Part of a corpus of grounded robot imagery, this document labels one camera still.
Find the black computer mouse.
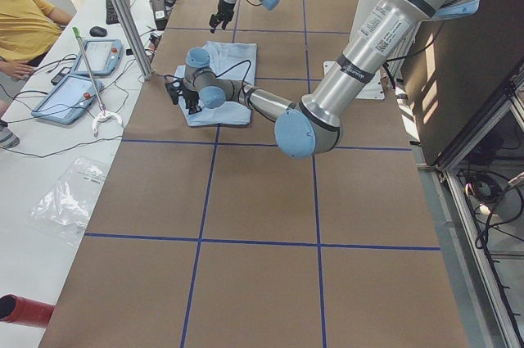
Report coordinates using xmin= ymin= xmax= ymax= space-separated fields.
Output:
xmin=89 ymin=26 xmax=107 ymax=37

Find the aluminium frame post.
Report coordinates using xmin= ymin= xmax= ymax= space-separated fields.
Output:
xmin=111 ymin=0 xmax=153 ymax=80

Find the far blue teach pendant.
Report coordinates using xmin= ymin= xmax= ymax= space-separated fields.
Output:
xmin=84 ymin=38 xmax=123 ymax=78

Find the clear plastic bag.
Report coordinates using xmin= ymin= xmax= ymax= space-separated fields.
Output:
xmin=26 ymin=156 xmax=110 ymax=247

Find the black keyboard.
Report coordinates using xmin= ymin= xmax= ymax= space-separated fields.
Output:
xmin=105 ymin=0 xmax=132 ymax=25

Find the red cylinder post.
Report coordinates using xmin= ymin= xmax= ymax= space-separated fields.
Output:
xmin=1 ymin=294 xmax=55 ymax=328

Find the blue teach pendant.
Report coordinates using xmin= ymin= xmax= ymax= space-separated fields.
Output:
xmin=84 ymin=38 xmax=123 ymax=78
xmin=31 ymin=75 xmax=96 ymax=124

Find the light blue button-up shirt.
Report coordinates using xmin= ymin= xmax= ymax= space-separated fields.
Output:
xmin=172 ymin=39 xmax=259 ymax=128

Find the white reacher grabber stick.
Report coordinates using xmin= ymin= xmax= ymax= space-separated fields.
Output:
xmin=72 ymin=27 xmax=123 ymax=137

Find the near blue teach pendant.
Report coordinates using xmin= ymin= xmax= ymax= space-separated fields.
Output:
xmin=31 ymin=75 xmax=96 ymax=124

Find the person in yellow shirt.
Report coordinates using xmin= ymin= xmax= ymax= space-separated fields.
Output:
xmin=0 ymin=0 xmax=77 ymax=148

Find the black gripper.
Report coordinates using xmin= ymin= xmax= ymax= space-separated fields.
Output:
xmin=209 ymin=0 xmax=237 ymax=34
xmin=165 ymin=78 xmax=202 ymax=115

